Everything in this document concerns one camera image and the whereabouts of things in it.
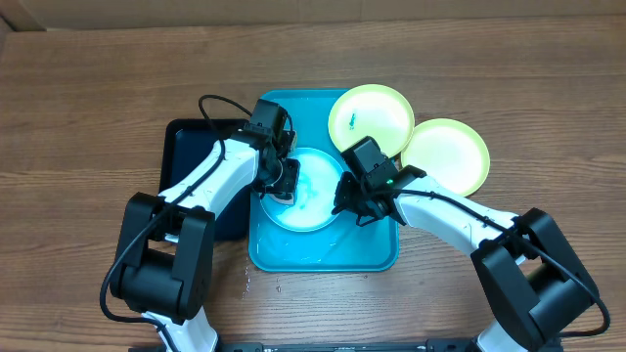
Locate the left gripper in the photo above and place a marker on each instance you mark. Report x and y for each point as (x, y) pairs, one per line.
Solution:
(290, 182)

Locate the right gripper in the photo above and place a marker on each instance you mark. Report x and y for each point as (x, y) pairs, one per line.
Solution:
(348, 201)

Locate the light blue plate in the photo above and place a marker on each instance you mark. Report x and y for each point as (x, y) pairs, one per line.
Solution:
(313, 203)

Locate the yellow-green plate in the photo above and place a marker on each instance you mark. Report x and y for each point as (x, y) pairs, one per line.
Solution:
(372, 110)
(451, 152)

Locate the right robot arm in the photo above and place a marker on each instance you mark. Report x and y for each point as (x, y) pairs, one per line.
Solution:
(533, 280)

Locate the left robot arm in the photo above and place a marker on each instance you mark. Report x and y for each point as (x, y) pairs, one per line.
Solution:
(162, 266)

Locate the teal plastic serving tray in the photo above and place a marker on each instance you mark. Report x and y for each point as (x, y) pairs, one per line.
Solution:
(341, 246)

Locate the black plastic tray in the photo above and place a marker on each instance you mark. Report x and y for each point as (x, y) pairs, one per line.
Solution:
(187, 143)

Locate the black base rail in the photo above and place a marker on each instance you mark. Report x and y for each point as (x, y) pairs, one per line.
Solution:
(431, 345)

